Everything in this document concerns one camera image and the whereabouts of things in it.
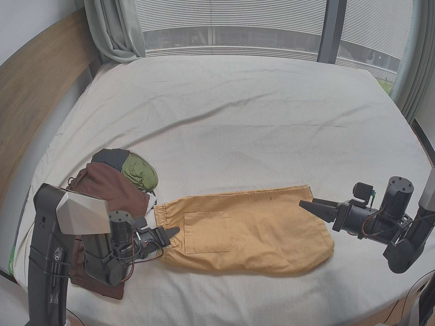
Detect white printed garment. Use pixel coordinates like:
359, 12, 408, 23
144, 190, 158, 216

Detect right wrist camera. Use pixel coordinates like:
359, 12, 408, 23
350, 182, 377, 210

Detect grey-green curtain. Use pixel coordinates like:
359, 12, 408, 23
80, 0, 147, 64
389, 0, 435, 125

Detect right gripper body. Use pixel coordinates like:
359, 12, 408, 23
333, 201, 379, 237

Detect dark grey garment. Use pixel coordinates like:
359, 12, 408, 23
92, 148, 131, 174

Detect bed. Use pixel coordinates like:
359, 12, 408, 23
0, 7, 435, 326

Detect green garment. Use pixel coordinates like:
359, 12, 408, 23
121, 152, 159, 191

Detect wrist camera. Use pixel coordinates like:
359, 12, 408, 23
350, 182, 377, 210
133, 215, 150, 232

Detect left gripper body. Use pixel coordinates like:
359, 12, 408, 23
140, 228, 172, 250

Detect window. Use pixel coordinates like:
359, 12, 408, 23
131, 0, 420, 81

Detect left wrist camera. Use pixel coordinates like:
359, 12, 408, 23
133, 215, 150, 232

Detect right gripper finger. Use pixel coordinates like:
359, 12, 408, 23
312, 198, 341, 211
299, 201, 337, 223

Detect brown shorts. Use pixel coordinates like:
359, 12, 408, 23
66, 162, 152, 300

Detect tan shorts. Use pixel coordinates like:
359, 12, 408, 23
154, 184, 335, 275

